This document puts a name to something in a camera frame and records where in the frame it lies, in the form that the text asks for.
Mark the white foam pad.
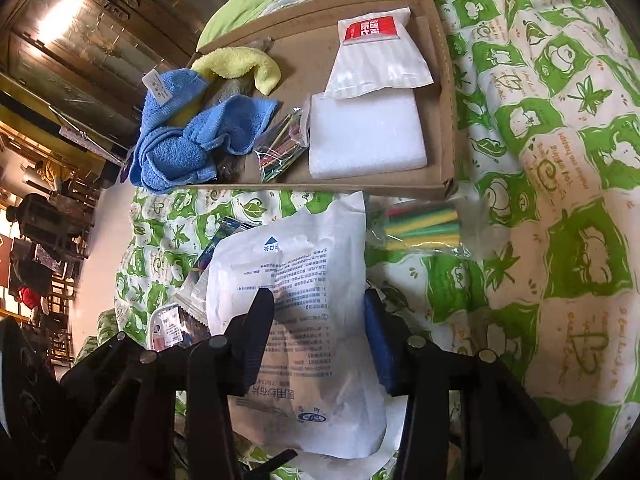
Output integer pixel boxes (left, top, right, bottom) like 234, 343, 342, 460
306, 92, 429, 181

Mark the blue towel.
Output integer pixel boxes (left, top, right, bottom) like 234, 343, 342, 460
129, 69, 280, 193

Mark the wooden cabinet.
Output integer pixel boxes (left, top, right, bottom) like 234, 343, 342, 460
0, 0, 241, 126

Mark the plain green bedsheet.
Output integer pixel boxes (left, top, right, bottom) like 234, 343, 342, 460
197, 0, 331, 53

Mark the pink zip pouch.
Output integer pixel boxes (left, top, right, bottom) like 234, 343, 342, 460
147, 302, 213, 352

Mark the bag of thin coloured sticks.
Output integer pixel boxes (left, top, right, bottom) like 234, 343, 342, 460
252, 106, 312, 184

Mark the red label white plastic bag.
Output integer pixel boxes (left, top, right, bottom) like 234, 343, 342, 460
324, 7, 435, 101

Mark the dark wooden furniture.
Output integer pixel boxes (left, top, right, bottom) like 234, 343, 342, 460
0, 160, 101, 366

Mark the bag of thick coloured sticks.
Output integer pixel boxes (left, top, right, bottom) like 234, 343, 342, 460
366, 199, 483, 262

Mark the cardboard box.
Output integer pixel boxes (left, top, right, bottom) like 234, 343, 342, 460
186, 0, 458, 201

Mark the yellow cloth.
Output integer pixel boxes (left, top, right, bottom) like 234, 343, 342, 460
191, 46, 282, 96

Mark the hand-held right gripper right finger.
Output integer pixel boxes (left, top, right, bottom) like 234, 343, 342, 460
364, 287, 576, 480

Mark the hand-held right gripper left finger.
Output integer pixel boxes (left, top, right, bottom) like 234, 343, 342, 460
59, 287, 276, 480

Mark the colourful snack packet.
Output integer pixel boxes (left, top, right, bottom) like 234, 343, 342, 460
190, 216, 251, 283

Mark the green printed blanket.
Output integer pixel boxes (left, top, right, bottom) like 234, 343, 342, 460
75, 0, 640, 480

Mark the large white printed packet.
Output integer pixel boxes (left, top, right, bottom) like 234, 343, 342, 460
206, 191, 390, 461

